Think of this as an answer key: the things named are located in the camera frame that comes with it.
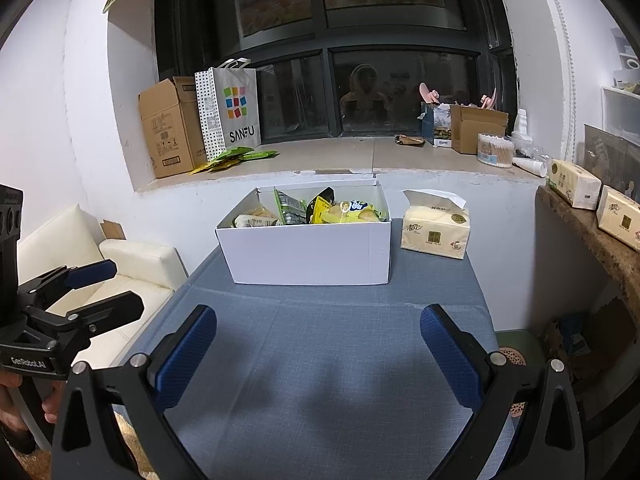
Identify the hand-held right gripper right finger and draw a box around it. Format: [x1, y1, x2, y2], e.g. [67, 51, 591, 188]
[420, 304, 586, 480]

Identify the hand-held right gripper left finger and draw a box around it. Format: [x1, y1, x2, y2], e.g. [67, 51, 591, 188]
[50, 304, 218, 480]

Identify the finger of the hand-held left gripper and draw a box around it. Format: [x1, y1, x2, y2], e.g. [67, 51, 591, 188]
[17, 258, 118, 306]
[30, 290, 146, 343]

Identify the white cardboard box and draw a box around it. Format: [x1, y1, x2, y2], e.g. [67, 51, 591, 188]
[215, 180, 392, 286]

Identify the green striped snack packet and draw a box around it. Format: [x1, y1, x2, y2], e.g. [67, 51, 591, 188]
[274, 189, 308, 226]

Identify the black and yellow snack packet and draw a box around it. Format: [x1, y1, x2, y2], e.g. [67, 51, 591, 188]
[305, 186, 336, 224]

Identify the person's left hand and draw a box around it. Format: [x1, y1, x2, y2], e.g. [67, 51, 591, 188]
[0, 372, 65, 435]

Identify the cream sofa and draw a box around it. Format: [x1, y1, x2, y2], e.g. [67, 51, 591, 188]
[17, 204, 188, 371]

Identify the brown woven basket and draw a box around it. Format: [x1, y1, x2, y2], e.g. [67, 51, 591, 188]
[112, 407, 151, 480]

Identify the blue tablecloth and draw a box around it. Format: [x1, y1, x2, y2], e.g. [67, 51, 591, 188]
[107, 217, 521, 480]

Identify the yellow tissue pack, tissue pulled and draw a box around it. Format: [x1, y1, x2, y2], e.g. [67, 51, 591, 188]
[400, 189, 471, 260]

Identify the brown cardboard carton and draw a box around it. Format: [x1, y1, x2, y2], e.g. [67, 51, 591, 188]
[542, 300, 633, 381]

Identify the large cardboard box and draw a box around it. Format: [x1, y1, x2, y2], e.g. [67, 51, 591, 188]
[138, 76, 207, 179]

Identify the pile of green packets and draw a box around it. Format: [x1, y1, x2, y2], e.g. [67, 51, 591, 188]
[189, 146, 278, 175]

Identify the brown side shelf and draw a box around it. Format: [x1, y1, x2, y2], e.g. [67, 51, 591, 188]
[534, 185, 640, 321]

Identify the polka dot paper bag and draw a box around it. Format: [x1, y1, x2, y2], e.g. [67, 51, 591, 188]
[195, 69, 227, 161]

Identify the stack of white paper cups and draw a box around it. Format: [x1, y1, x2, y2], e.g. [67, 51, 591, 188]
[511, 156, 547, 177]

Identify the grey shopping bag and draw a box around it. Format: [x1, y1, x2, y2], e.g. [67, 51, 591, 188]
[212, 57, 262, 151]

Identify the cotton swab container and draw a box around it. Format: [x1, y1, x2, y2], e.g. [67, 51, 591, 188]
[476, 132, 516, 169]

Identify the sealed yellow tissue pack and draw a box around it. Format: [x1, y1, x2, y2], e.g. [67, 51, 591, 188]
[546, 159, 602, 210]
[596, 185, 640, 252]

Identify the clear plastic bag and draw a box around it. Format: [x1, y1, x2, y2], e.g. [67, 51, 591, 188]
[515, 137, 551, 161]

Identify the small open cardboard box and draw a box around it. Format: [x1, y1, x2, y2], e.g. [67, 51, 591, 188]
[449, 104, 510, 155]

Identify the blue printed box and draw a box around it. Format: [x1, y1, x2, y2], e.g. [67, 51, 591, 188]
[421, 102, 453, 150]

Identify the white plastic bottle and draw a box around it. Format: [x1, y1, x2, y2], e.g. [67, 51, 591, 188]
[512, 108, 532, 141]

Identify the white shelving unit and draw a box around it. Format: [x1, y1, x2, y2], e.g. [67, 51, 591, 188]
[600, 25, 640, 136]

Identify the dark window frame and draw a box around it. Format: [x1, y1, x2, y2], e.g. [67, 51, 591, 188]
[154, 0, 517, 143]

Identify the white corrugated hose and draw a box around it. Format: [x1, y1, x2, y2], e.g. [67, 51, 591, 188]
[536, 0, 576, 158]

